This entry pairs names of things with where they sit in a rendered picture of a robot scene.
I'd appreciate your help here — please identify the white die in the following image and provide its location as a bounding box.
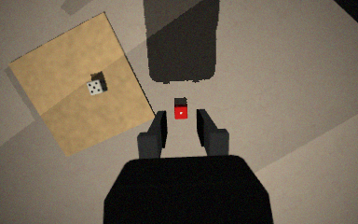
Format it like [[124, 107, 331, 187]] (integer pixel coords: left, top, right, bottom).
[[87, 79, 107, 95]]

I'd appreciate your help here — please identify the tan square mat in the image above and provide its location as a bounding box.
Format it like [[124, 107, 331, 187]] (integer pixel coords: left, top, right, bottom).
[[8, 13, 155, 157]]

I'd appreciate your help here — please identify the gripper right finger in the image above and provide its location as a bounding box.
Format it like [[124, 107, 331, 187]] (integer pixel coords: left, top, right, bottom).
[[197, 109, 229, 156]]

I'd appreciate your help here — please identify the red die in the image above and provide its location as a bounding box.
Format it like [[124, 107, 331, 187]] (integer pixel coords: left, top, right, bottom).
[[174, 105, 187, 119]]

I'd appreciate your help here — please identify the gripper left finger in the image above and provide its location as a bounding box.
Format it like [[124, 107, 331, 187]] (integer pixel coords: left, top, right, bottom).
[[137, 111, 168, 159]]

